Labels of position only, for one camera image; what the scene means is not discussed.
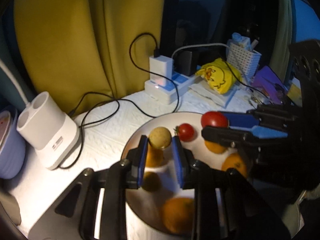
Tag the large red tomato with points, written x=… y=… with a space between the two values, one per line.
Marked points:
x=215 y=119

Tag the white perforated basket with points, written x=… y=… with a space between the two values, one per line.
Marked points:
x=244 y=60

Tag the orange mandarin without stem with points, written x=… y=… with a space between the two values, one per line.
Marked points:
x=177 y=215

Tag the white desk lamp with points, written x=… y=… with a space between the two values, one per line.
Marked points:
x=49 y=130

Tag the brown longan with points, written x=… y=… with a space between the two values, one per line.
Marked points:
x=160 y=137

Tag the lavender bowl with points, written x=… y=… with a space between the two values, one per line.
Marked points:
x=13 y=148

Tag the white charger plug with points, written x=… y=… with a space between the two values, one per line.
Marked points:
x=161 y=68

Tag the oval orange kumquat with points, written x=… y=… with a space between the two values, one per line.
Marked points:
x=154 y=157

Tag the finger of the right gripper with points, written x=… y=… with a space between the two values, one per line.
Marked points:
x=247 y=122
x=225 y=137

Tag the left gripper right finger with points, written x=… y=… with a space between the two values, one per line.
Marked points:
x=227 y=206

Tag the yellow curtain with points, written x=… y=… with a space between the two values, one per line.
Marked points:
x=83 y=51

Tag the orange mandarin with stem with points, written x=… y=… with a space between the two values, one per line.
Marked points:
x=236 y=161

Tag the white ceramic plate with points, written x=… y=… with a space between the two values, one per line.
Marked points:
x=146 y=205

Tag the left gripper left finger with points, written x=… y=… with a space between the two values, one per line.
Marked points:
x=73 y=215

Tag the small red cherry tomato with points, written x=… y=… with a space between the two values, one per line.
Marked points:
x=185 y=132

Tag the white power strip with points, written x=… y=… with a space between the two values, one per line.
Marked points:
x=167 y=94

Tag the green-brown longan front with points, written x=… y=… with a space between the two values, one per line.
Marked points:
x=151 y=182

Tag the yellow duck bag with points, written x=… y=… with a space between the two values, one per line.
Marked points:
x=219 y=75

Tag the purple cloth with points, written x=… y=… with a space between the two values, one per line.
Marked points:
x=271 y=85

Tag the round orange kumquat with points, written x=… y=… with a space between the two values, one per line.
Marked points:
x=215 y=147

